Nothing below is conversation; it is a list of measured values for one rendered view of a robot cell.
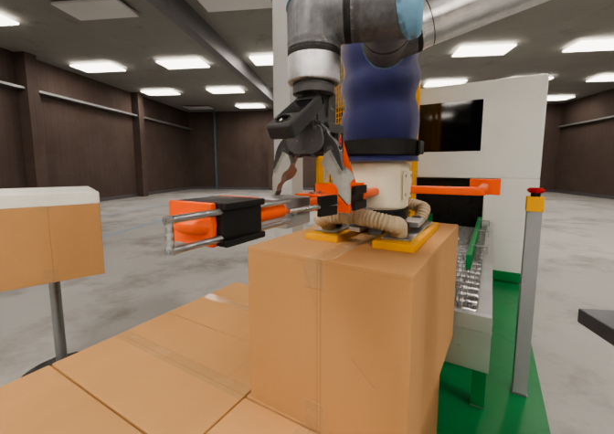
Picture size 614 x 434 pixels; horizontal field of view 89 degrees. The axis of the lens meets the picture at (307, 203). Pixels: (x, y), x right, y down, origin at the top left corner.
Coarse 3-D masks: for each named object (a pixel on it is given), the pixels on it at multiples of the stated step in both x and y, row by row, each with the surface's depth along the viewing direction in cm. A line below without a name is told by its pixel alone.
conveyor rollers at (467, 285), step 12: (468, 228) 301; (480, 228) 303; (468, 240) 253; (480, 240) 256; (480, 252) 218; (456, 264) 192; (480, 264) 194; (456, 276) 169; (468, 276) 173; (480, 276) 171; (456, 288) 153; (468, 288) 157; (456, 300) 143; (468, 300) 141
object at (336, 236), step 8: (344, 224) 93; (352, 224) 93; (312, 232) 84; (320, 232) 84; (328, 232) 84; (336, 232) 82; (344, 232) 84; (352, 232) 87; (328, 240) 81; (336, 240) 80
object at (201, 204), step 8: (176, 200) 37; (184, 200) 38; (192, 200) 37; (200, 200) 37; (208, 200) 37; (216, 200) 37; (224, 200) 37; (232, 200) 37; (176, 208) 37; (184, 208) 36; (192, 208) 36; (200, 208) 35; (208, 208) 34; (216, 208) 35; (216, 224) 35; (176, 232) 37; (208, 232) 34; (216, 232) 35; (176, 240) 38; (184, 240) 37; (192, 240) 36
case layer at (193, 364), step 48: (240, 288) 154; (144, 336) 110; (192, 336) 110; (240, 336) 110; (48, 384) 86; (96, 384) 86; (144, 384) 86; (192, 384) 86; (240, 384) 86; (0, 432) 70; (48, 432) 70; (96, 432) 70; (144, 432) 71; (192, 432) 70; (240, 432) 70; (288, 432) 70; (432, 432) 105
